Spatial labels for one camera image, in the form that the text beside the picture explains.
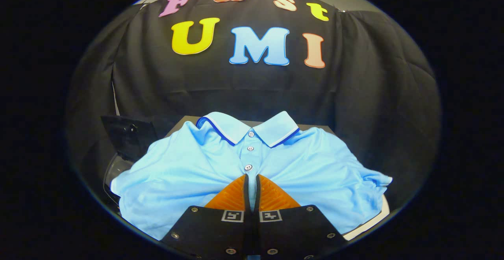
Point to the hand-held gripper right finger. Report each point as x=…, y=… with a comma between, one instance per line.
x=293, y=230

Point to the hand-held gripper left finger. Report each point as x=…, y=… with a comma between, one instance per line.
x=214, y=230

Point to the light blue polo shirt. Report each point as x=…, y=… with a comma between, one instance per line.
x=181, y=173

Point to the dark glass washing machine lid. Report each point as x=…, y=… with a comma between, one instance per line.
x=130, y=136

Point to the beige cabinet with dark top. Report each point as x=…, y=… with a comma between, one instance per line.
x=370, y=224

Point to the black backdrop cloth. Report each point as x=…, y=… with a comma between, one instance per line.
x=252, y=90

